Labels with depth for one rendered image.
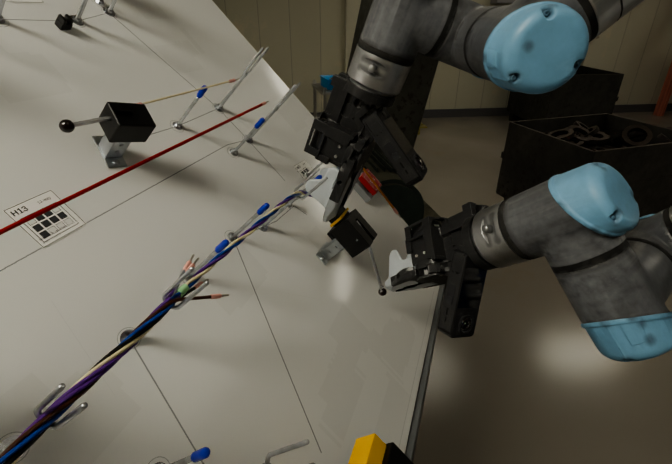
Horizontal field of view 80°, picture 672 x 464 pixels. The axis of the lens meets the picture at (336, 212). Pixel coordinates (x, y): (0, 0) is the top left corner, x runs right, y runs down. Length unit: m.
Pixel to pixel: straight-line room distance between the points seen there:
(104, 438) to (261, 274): 0.26
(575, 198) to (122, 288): 0.46
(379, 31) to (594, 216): 0.30
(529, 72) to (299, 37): 5.47
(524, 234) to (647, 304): 0.12
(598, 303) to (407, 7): 0.37
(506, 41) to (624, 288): 0.26
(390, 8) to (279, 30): 5.32
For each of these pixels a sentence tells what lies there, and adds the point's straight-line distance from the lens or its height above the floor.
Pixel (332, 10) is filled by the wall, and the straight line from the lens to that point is 5.84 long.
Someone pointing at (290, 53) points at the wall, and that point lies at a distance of 5.83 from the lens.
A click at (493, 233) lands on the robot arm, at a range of 0.49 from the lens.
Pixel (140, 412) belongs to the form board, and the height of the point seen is 1.10.
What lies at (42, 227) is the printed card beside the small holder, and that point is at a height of 1.23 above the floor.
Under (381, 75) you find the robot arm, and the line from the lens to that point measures 0.52.
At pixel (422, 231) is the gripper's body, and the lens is 0.59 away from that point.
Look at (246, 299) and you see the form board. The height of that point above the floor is 1.09.
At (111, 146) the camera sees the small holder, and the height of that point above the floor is 1.28.
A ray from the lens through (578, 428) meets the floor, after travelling 1.97.
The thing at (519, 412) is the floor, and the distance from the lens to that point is 1.92.
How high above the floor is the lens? 1.42
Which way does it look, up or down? 27 degrees down
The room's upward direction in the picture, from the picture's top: straight up
